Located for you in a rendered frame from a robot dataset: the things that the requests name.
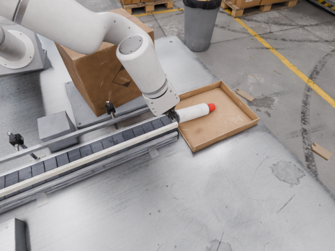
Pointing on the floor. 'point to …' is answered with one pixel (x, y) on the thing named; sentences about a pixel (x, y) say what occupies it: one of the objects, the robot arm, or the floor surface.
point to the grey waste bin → (199, 27)
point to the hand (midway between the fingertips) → (170, 113)
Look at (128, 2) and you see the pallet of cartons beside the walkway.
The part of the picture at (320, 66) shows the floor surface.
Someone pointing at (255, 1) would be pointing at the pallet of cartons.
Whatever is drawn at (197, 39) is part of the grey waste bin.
